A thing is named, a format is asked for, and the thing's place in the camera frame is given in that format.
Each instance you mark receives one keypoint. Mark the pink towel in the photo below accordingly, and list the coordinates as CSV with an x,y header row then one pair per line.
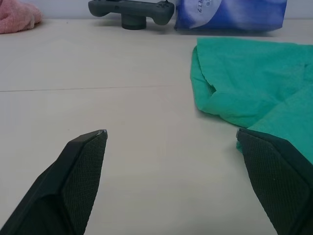
x,y
14,17

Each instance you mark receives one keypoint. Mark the dark grey handheld controller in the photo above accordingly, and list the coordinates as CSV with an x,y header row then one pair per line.
x,y
132,9

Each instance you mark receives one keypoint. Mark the green shorts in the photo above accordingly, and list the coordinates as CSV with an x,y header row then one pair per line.
x,y
244,73

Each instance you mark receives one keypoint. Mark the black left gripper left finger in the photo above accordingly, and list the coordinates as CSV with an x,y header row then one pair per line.
x,y
80,176

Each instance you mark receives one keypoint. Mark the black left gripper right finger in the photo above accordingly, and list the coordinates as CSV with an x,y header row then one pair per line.
x,y
276,176

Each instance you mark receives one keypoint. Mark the blue purple tissue pack bag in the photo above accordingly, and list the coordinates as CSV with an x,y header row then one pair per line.
x,y
232,14

